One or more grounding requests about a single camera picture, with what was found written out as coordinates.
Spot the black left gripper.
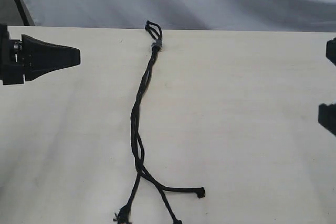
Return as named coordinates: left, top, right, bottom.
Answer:
left=1, top=24, right=80, bottom=85

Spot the grey backdrop cloth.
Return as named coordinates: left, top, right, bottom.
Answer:
left=23, top=0, right=335, bottom=32

